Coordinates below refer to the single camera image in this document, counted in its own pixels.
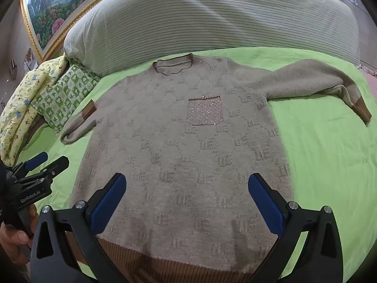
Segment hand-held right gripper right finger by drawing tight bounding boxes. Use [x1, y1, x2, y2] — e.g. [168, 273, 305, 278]
[247, 173, 344, 283]

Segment person's left hand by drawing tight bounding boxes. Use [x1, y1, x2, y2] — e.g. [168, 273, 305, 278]
[0, 205, 37, 272]

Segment gold framed flower painting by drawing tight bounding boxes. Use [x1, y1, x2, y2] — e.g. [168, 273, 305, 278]
[20, 0, 139, 63]

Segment pink cloth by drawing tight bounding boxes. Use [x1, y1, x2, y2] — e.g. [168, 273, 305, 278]
[360, 65, 377, 95]

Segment green bed sheet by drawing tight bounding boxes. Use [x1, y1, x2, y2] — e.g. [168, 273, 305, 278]
[18, 47, 377, 283]

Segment beige knit sweater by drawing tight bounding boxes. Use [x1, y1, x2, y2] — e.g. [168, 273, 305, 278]
[60, 53, 371, 283]

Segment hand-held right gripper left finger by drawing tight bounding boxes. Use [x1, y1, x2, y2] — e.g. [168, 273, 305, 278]
[29, 172, 128, 283]

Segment striped padded headboard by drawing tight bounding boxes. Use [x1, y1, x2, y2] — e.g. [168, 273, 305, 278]
[63, 0, 361, 76]

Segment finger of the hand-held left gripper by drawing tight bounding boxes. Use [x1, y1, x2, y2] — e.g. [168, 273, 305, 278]
[12, 151, 49, 174]
[18, 157, 70, 184]

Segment yellow patterned quilt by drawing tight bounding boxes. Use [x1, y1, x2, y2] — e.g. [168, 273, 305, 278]
[0, 54, 70, 167]

